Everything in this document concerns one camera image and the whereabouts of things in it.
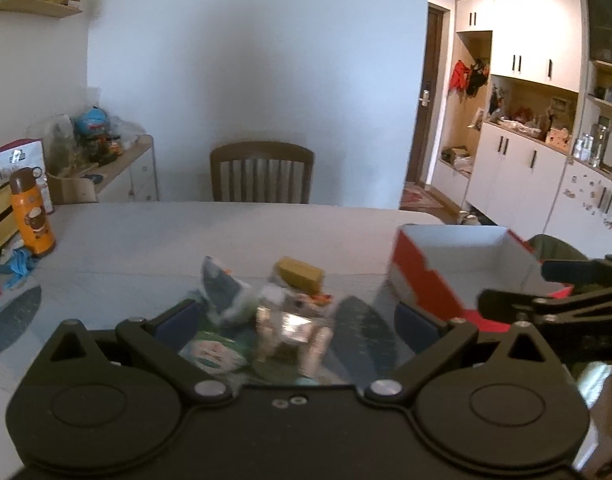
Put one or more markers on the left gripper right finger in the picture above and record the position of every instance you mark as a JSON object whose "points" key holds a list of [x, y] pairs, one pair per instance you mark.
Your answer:
{"points": [[436, 345]]}

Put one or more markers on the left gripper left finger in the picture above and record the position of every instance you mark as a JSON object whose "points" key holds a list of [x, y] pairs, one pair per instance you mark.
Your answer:
{"points": [[156, 344]]}

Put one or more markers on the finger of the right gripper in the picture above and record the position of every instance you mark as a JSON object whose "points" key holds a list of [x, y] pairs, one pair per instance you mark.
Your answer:
{"points": [[511, 307], [578, 272]]}

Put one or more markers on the green white pouch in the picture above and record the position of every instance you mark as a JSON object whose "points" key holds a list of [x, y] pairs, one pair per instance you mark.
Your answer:
{"points": [[215, 354]]}

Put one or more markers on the clear plastic bag green items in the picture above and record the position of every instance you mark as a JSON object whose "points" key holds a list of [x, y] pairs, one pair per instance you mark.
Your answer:
{"points": [[231, 302]]}

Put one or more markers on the silver foil snack bag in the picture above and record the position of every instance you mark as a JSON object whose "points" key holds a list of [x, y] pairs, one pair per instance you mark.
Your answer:
{"points": [[293, 333]]}

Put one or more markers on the yellow cardboard box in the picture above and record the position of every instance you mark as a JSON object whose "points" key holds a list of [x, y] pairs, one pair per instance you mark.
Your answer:
{"points": [[300, 275]]}

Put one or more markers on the red white cardboard box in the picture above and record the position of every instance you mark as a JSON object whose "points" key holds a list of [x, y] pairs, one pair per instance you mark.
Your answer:
{"points": [[442, 270]]}

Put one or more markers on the orange small toy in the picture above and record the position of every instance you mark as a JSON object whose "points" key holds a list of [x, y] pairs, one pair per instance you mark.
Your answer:
{"points": [[320, 300]]}

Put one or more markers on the red patterned doormat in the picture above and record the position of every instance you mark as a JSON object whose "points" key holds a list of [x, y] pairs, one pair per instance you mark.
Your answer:
{"points": [[415, 197]]}

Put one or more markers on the orange thermos bottle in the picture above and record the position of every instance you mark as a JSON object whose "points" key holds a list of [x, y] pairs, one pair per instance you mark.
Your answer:
{"points": [[30, 214]]}

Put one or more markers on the white drawer sideboard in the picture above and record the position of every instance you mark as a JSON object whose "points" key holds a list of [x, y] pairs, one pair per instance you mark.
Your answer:
{"points": [[131, 177]]}

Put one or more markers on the dark wooden chair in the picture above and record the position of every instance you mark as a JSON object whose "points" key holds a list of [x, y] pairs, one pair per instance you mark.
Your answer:
{"points": [[261, 172]]}

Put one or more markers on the red hanging clothes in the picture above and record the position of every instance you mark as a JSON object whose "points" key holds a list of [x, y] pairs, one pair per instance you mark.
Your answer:
{"points": [[460, 77]]}

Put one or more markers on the red white paper bag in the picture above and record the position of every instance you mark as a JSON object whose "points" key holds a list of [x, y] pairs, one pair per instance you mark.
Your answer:
{"points": [[27, 153]]}

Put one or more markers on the blue round toy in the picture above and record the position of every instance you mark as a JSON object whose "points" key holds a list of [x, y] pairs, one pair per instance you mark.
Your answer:
{"points": [[92, 124]]}

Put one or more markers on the dark wooden door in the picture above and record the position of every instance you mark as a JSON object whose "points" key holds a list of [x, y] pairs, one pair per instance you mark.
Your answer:
{"points": [[434, 31]]}

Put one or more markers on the white wall cabinet unit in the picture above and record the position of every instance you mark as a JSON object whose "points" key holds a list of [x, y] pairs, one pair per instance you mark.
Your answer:
{"points": [[529, 144]]}

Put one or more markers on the wooden wall shelf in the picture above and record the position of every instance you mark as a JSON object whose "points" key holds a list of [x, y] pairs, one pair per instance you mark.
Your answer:
{"points": [[39, 7]]}

